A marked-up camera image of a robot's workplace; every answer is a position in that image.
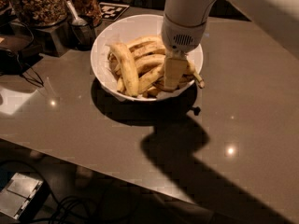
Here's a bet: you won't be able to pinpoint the small bottom banana pieces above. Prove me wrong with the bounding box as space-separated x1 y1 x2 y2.
142 75 193 98

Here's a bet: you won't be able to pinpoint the large glass nut jar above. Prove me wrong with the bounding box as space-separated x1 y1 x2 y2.
9 0 67 27

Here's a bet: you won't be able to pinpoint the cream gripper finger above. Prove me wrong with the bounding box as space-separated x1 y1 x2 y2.
164 51 188 91

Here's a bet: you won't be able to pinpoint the white plastic spoon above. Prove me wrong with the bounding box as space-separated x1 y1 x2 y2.
64 0 87 26

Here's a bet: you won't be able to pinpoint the dark cup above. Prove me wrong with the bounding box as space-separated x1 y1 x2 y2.
68 16 96 50

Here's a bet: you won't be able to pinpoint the top back yellow banana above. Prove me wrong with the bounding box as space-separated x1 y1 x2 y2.
126 35 161 49

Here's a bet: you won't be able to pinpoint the black white fiducial marker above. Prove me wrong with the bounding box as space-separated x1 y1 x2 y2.
100 2 130 21

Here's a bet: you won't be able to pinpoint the black floor cables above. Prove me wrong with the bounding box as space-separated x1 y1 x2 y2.
0 159 104 224

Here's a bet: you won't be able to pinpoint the grey box on floor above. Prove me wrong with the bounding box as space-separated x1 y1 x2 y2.
0 169 50 223

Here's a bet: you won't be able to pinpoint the smaller glass snack jar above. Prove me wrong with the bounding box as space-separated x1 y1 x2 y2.
72 0 102 27

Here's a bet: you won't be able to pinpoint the long yellow banana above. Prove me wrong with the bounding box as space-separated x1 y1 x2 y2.
138 60 205 93

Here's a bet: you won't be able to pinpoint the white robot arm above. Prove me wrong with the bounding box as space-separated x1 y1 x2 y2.
161 0 299 91

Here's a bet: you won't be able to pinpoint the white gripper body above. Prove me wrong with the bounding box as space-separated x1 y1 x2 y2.
161 15 206 53

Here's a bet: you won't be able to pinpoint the black appliance on left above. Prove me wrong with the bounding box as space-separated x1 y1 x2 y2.
0 21 45 88

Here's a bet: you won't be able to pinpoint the upper yellow banana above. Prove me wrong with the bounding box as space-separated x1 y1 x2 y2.
133 42 165 59

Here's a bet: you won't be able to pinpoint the metal jar stand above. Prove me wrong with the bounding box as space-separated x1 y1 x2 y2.
33 21 71 57

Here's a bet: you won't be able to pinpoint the front left yellow banana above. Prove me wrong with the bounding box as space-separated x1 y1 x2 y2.
108 42 139 97

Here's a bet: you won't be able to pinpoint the white ceramic bowl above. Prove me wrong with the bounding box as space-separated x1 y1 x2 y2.
91 14 203 102

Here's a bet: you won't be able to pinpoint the middle yellow banana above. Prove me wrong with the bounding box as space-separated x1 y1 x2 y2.
135 54 164 75

